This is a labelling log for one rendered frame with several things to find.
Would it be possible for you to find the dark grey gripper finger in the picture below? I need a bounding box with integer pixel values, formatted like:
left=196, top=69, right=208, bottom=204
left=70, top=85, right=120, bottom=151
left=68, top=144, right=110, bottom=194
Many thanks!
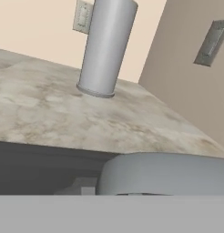
left=54, top=177, right=98, bottom=196

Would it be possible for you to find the dark grey sink basin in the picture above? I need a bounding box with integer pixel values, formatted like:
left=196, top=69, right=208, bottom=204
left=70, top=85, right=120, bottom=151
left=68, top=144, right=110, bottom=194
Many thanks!
left=0, top=140, right=120, bottom=196

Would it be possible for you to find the beige wall socket plate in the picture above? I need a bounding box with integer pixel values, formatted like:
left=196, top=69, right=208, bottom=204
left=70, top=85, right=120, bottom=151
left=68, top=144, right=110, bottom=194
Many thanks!
left=72, top=0, right=95, bottom=35

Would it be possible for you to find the grey wall socket plate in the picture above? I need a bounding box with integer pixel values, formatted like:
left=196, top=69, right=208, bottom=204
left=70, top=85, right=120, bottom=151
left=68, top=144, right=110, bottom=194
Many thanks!
left=193, top=19, right=224, bottom=67

